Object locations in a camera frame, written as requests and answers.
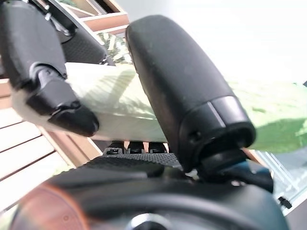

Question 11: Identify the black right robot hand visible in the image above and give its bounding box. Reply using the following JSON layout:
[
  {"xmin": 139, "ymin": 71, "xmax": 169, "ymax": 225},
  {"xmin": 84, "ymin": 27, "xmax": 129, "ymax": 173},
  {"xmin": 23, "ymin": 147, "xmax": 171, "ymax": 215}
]
[{"xmin": 0, "ymin": 0, "xmax": 288, "ymax": 230}]

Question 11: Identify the green white napa cabbage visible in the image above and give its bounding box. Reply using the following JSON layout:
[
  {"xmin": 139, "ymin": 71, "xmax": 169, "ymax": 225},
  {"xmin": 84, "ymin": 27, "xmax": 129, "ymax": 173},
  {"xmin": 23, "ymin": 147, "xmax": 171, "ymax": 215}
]
[{"xmin": 12, "ymin": 61, "xmax": 307, "ymax": 154}]

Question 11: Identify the green striped pumpkin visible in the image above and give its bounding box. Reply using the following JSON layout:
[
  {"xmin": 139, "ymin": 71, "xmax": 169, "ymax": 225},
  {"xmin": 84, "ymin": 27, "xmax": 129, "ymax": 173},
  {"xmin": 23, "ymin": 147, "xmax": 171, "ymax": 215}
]
[{"xmin": 97, "ymin": 31, "xmax": 134, "ymax": 65}]

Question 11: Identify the wide wooden pumpkin crate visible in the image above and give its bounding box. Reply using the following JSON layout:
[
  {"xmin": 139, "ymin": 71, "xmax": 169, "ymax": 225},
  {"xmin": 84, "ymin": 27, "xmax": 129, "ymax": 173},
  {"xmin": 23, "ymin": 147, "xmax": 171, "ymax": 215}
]
[{"xmin": 57, "ymin": 0, "xmax": 130, "ymax": 33}]

